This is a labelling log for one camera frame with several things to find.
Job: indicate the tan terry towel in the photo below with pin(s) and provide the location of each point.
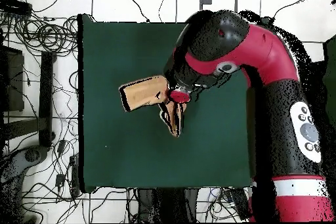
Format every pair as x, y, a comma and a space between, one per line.
144, 92

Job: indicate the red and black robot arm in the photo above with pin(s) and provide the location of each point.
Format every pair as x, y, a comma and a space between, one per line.
262, 48

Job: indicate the dark green table cloth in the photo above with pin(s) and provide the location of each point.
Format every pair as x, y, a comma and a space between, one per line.
131, 155

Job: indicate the black metal stand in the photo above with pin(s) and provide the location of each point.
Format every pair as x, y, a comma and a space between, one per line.
168, 205

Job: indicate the black power adapter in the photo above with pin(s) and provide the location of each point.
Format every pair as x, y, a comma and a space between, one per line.
59, 180
61, 146

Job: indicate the long black power strip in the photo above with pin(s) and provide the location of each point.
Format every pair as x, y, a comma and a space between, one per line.
74, 179

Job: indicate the green cloth of neighbouring table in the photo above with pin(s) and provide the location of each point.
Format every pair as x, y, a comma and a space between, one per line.
331, 82

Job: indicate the dark grey wheeled base leg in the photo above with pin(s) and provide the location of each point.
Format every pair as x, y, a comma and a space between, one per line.
32, 155

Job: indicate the black box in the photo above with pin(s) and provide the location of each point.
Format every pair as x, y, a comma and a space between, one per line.
14, 82

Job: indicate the black frame stand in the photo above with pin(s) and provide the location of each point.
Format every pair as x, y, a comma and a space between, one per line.
46, 90

